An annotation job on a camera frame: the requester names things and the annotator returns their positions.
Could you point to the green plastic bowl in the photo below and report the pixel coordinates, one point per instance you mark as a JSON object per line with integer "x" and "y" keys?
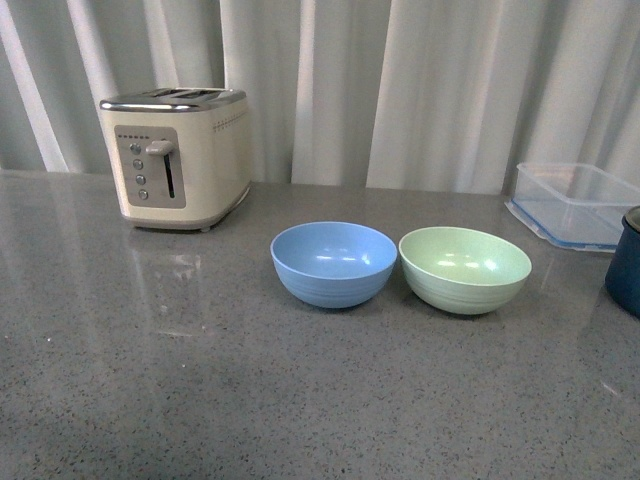
{"x": 463, "y": 271}

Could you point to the blue plastic bowl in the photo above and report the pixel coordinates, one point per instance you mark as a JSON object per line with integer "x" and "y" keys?
{"x": 332, "y": 264}

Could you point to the cream two-slot toaster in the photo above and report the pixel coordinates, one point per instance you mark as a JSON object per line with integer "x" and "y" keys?
{"x": 181, "y": 157}

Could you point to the white pleated curtain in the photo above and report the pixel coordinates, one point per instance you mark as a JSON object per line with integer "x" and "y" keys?
{"x": 425, "y": 95}

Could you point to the clear plastic food container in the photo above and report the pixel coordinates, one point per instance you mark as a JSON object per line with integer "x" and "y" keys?
{"x": 572, "y": 206}

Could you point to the dark blue saucepan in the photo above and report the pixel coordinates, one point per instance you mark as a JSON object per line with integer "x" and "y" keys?
{"x": 622, "y": 278}

